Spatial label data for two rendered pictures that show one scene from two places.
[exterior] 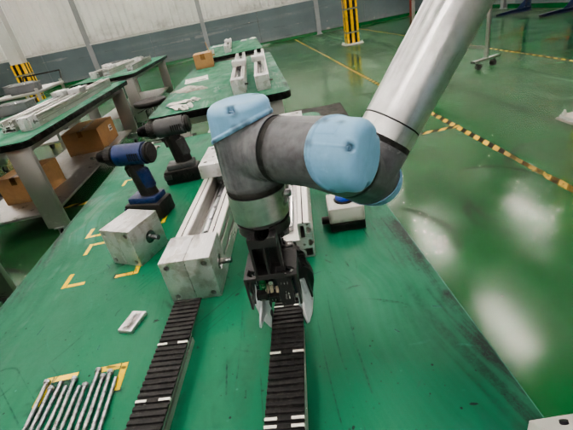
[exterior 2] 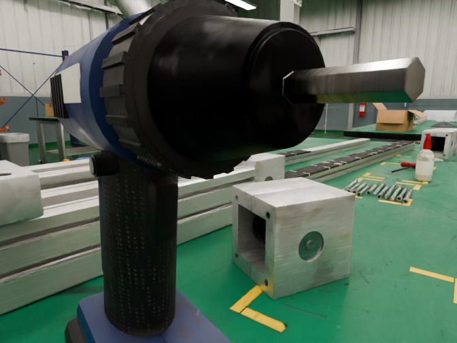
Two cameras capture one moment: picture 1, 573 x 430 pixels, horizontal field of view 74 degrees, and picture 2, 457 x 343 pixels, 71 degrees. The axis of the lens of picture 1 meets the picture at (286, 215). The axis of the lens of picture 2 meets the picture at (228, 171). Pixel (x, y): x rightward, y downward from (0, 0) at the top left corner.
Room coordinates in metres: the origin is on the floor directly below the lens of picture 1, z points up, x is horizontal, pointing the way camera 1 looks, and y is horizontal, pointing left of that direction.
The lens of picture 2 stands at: (1.13, 0.52, 0.96)
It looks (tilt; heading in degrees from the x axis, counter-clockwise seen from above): 12 degrees down; 217
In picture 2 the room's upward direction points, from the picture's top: straight up
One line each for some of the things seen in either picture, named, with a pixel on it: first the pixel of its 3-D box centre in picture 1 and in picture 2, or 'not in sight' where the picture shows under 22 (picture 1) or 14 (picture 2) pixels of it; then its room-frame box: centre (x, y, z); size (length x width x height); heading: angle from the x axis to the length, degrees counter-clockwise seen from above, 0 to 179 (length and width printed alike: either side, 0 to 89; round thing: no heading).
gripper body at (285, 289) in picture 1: (271, 256); not in sight; (0.43, 0.03, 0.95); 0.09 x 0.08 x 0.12; 174
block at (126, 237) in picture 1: (138, 236); (283, 226); (0.81, 0.36, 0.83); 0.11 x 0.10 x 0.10; 62
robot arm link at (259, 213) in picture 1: (261, 202); not in sight; (0.44, 0.03, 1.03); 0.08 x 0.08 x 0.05
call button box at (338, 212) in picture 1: (341, 210); not in sight; (0.77, -0.13, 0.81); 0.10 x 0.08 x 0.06; 84
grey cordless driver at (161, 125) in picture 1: (167, 151); not in sight; (1.26, 0.35, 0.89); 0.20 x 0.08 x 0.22; 89
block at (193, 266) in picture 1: (201, 265); (243, 179); (0.63, 0.19, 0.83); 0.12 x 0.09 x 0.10; 84
